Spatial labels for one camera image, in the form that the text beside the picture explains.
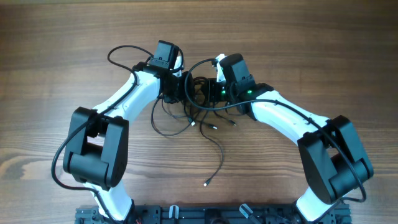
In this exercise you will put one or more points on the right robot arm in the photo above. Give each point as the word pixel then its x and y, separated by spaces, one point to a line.
pixel 333 157

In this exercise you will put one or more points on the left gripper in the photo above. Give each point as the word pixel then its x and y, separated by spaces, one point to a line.
pixel 188 89

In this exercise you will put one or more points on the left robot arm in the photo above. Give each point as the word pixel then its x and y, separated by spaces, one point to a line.
pixel 96 149

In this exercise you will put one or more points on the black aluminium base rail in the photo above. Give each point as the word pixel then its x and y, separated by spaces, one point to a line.
pixel 277 213

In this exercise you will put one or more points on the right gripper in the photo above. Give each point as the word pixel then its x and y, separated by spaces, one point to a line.
pixel 212 84

